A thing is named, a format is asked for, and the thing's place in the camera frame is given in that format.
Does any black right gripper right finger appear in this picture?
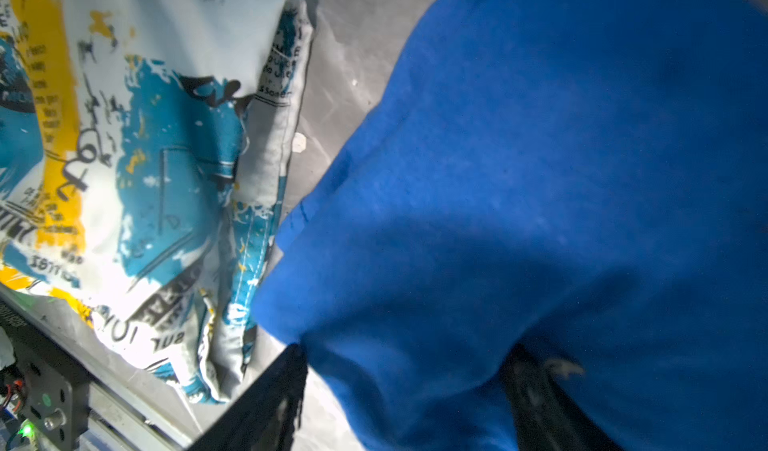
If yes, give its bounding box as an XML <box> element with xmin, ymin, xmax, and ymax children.
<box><xmin>501</xmin><ymin>344</ymin><xmax>620</xmax><ymax>451</ymax></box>

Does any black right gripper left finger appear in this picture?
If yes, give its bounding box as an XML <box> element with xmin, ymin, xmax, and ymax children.
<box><xmin>188</xmin><ymin>344</ymin><xmax>308</xmax><ymax>451</ymax></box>

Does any blue t-shirt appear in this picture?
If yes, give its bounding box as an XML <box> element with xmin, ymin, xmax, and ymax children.
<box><xmin>252</xmin><ymin>0</ymin><xmax>767</xmax><ymax>450</ymax></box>

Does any white yellow teal printed garment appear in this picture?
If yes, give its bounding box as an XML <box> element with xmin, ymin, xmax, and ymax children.
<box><xmin>1</xmin><ymin>0</ymin><xmax>313</xmax><ymax>404</ymax></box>

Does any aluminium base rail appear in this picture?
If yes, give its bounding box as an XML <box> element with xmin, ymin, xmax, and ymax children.
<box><xmin>0</xmin><ymin>288</ymin><xmax>199</xmax><ymax>451</ymax></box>

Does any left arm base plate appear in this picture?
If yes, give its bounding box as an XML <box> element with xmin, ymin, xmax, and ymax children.
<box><xmin>1</xmin><ymin>304</ymin><xmax>91</xmax><ymax>450</ymax></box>

